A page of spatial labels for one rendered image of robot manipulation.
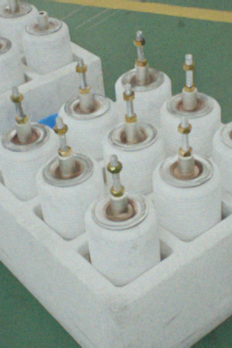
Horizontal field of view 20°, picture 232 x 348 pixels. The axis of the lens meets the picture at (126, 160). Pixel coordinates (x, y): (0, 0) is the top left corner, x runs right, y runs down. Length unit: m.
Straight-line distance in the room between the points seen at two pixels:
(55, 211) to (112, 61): 0.85
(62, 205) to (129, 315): 0.18
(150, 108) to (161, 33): 0.76
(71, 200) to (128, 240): 0.12
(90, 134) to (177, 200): 0.22
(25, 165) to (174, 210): 0.24
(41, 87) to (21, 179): 0.33
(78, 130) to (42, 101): 0.29
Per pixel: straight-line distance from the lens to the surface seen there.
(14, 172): 1.00
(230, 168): 0.96
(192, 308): 0.95
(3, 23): 1.41
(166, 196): 0.89
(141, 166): 0.96
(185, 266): 0.88
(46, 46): 1.31
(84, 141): 1.04
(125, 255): 0.84
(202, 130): 1.02
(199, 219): 0.90
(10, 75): 1.28
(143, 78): 1.11
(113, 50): 1.77
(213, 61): 1.68
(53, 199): 0.91
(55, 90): 1.32
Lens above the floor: 0.81
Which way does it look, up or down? 37 degrees down
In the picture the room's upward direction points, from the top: 6 degrees counter-clockwise
